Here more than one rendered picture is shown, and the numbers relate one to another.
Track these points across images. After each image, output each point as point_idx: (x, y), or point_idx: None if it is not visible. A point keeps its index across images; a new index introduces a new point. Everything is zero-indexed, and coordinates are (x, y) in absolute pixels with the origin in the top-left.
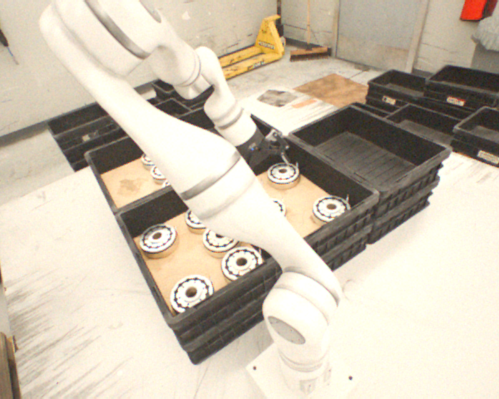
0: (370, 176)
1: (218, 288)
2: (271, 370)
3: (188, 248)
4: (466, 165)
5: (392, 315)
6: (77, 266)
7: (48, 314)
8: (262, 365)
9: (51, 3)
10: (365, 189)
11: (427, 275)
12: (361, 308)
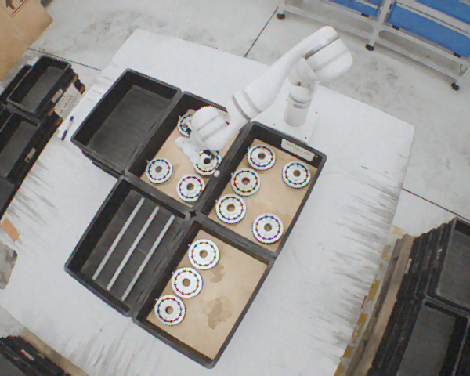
0: (142, 117)
1: (280, 168)
2: (301, 130)
3: (262, 206)
4: (95, 88)
5: None
6: (298, 319)
7: (338, 301)
8: (302, 135)
9: (345, 53)
10: (180, 99)
11: (200, 92)
12: None
